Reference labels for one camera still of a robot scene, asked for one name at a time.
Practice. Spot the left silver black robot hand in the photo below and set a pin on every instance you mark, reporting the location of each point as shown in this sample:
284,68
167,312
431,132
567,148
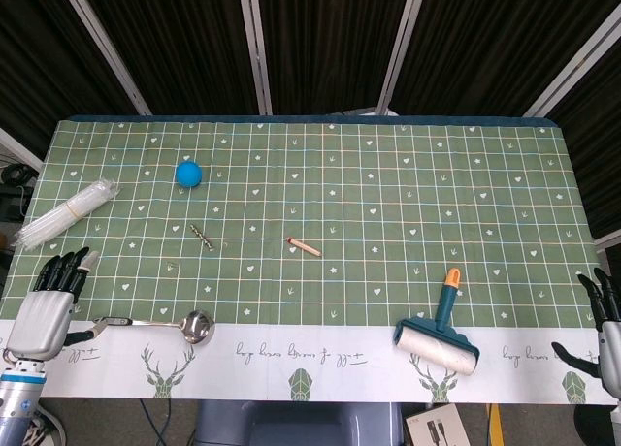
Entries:
41,320

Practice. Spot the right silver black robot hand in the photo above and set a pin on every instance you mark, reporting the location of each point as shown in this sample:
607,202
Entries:
609,334

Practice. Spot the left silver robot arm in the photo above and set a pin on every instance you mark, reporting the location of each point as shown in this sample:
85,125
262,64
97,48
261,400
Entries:
17,402

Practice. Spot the clear plastic straw bundle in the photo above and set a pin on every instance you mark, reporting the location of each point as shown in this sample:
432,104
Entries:
63,213

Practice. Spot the black white shoe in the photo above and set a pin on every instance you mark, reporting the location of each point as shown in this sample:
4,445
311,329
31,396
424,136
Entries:
43,429

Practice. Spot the stainless steel ladle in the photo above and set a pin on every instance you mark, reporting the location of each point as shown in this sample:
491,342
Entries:
196,326

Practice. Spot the teal lint roller orange tip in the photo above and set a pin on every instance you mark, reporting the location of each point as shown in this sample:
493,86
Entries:
436,344

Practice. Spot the white cardboard box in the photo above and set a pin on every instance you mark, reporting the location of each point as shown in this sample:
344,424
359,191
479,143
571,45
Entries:
436,426

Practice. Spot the blue ball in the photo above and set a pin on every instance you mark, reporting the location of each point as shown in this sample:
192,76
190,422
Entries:
188,174

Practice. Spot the wooden pencil with red band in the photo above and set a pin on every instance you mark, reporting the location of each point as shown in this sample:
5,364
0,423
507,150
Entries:
304,247

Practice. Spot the grey blue chair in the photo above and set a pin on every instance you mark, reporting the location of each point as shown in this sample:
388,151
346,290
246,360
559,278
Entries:
296,424

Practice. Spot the green grid tablecloth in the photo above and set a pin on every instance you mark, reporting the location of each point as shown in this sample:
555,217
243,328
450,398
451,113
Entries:
339,199

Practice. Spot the white partition post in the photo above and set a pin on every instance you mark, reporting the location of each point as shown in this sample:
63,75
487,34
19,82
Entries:
402,43
104,43
572,63
254,43

